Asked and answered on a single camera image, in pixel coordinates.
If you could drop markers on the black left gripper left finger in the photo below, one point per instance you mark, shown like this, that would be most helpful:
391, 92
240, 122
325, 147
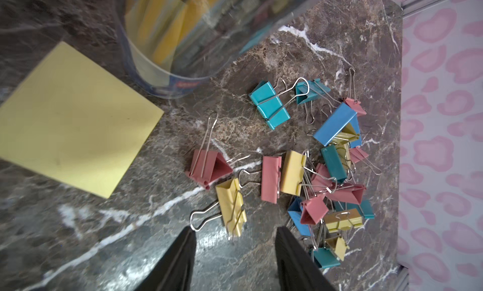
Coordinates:
174, 270

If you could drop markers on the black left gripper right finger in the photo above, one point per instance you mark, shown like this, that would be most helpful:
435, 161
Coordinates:
296, 270

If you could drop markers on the yellow binder clip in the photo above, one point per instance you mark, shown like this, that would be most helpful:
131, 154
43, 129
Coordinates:
230, 201
292, 173

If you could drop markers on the dark pink binder clip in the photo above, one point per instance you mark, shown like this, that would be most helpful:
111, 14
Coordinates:
208, 166

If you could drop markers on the yellow binder clip upright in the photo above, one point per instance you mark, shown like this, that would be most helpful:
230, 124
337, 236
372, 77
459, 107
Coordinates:
292, 173

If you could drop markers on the large blue binder clip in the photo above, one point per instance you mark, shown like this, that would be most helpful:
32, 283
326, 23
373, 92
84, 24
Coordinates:
342, 115

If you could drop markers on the teal binder clip flat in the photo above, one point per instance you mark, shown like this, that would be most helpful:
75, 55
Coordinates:
271, 101

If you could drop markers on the yellow sticky note pad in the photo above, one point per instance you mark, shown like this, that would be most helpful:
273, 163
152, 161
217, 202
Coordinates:
74, 122

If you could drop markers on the blue lid pencil tube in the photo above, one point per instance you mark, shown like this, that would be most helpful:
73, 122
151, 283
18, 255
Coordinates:
170, 47

